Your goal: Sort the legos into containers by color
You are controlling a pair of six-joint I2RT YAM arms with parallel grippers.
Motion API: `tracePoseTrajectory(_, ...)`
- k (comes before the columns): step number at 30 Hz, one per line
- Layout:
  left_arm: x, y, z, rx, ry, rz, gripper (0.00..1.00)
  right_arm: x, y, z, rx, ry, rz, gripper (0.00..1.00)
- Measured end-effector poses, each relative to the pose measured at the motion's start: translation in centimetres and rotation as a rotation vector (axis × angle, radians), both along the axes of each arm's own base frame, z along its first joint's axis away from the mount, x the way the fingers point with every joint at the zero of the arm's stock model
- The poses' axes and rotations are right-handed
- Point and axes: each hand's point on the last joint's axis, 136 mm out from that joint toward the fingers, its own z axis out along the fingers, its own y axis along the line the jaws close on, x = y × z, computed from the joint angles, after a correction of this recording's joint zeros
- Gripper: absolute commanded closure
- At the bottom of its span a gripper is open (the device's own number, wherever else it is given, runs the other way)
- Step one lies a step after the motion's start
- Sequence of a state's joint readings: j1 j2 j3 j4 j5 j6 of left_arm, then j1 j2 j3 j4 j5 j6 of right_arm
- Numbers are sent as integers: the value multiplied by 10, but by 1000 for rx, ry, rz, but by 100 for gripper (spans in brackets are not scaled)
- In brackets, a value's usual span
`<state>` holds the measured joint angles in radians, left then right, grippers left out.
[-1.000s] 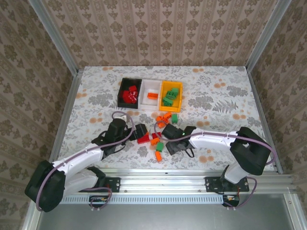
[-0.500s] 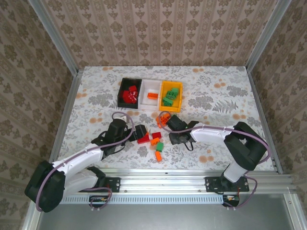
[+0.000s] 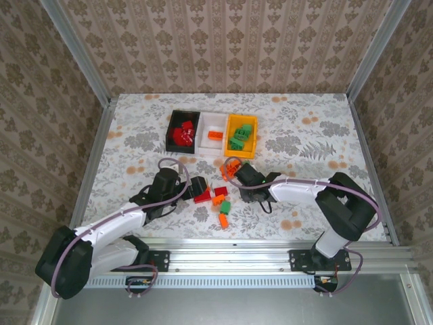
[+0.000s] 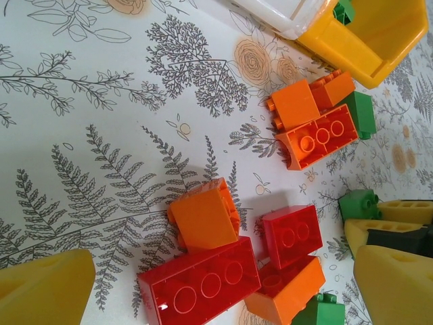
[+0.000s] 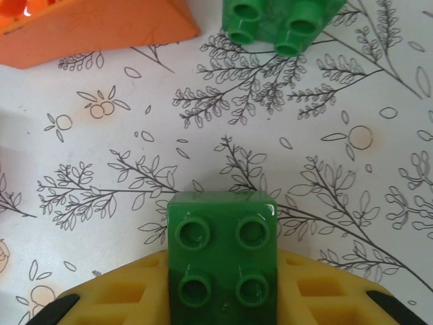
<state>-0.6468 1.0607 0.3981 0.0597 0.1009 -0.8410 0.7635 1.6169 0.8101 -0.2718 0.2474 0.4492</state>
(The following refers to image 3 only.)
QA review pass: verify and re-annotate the yellow plastic bin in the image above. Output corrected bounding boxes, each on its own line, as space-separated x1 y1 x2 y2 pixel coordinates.
223 114 260 160

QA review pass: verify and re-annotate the black plastic bin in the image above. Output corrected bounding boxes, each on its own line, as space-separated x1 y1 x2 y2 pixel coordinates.
164 109 201 155

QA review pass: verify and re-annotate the white plastic bin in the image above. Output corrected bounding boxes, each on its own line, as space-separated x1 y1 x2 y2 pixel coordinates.
196 112 230 157

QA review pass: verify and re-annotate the grey metal panel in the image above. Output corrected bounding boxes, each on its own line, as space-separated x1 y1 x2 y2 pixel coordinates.
50 288 419 325

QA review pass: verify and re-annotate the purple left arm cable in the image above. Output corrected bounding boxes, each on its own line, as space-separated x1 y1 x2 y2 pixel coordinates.
52 157 188 299

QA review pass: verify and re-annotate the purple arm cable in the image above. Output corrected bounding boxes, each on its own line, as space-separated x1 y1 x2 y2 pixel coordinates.
52 157 188 299
223 156 380 296

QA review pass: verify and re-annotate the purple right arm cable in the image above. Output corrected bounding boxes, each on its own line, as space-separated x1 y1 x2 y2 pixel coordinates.
223 156 380 296

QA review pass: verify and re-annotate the aluminium mounting rail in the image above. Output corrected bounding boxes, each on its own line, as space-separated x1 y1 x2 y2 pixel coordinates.
49 238 416 274

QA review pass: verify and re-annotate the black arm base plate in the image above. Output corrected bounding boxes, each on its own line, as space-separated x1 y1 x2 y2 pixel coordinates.
110 249 170 272
289 249 352 272

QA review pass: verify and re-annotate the white slotted cable duct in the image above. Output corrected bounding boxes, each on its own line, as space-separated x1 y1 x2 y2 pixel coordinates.
84 274 317 289

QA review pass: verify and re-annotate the aluminium frame post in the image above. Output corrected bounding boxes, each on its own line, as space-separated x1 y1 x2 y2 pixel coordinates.
39 0 112 106
347 0 413 101

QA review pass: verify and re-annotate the aluminium lower frame bar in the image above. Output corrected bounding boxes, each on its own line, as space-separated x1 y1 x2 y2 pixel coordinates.
400 273 428 325
30 280 64 325

